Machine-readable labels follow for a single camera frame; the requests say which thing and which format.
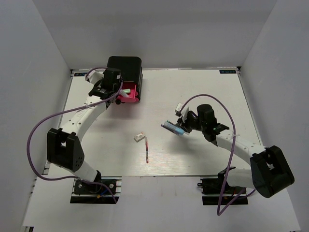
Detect black drawer cabinet pink drawers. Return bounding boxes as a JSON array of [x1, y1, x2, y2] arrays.
[[107, 56, 143, 104]]

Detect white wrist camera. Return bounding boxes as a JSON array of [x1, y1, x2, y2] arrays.
[[85, 70, 104, 85], [175, 103, 189, 122]]

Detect blue label sticker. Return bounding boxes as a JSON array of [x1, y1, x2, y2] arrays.
[[219, 70, 237, 74], [73, 72, 87, 77]]

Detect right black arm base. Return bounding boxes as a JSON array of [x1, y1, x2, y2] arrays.
[[197, 170, 249, 206]]

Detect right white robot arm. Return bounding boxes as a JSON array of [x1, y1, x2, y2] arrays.
[[175, 103, 295, 198]]

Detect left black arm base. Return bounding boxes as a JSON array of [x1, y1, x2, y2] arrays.
[[70, 177, 122, 204]]

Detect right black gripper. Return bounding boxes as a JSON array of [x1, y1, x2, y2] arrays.
[[176, 112, 206, 133]]

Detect left blue label sticker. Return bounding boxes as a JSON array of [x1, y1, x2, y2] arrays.
[[73, 72, 87, 77]]

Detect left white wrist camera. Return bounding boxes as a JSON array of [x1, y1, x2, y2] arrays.
[[85, 70, 104, 85]]

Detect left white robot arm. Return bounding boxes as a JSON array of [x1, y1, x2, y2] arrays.
[[47, 68, 123, 193]]

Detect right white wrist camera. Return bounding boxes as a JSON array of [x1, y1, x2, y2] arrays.
[[175, 103, 189, 122]]

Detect blue highlighter marker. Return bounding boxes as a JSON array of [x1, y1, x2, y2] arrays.
[[164, 120, 189, 136]]

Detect red gel pen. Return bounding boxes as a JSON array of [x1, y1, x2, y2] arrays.
[[144, 136, 149, 164]]

